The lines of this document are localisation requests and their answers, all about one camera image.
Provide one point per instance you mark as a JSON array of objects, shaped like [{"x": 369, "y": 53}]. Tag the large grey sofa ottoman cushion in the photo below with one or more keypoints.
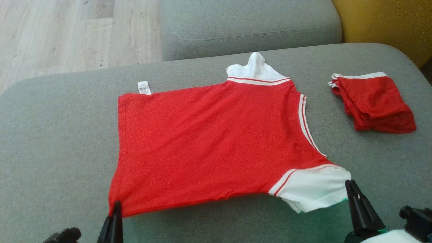
[{"x": 50, "y": 135}]

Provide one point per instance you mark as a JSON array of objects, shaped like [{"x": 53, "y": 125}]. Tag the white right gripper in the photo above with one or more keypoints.
[{"x": 388, "y": 237}]

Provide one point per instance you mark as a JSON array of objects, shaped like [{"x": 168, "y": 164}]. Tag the red shirt white sleeves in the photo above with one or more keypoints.
[{"x": 209, "y": 141}]

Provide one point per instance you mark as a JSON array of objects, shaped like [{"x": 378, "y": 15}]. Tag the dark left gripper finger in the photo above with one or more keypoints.
[
  {"x": 107, "y": 231},
  {"x": 118, "y": 229}
]

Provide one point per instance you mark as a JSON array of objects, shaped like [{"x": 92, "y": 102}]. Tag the grey sofa seat cushion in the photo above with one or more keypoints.
[{"x": 249, "y": 27}]

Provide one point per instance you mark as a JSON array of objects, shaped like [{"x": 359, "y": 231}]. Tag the red shorts white stripe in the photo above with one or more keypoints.
[{"x": 374, "y": 104}]

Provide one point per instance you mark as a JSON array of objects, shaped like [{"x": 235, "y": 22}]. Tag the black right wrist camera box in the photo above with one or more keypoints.
[{"x": 418, "y": 221}]

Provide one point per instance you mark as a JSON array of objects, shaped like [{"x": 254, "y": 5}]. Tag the yellow sofa back cushion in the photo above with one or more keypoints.
[{"x": 384, "y": 23}]

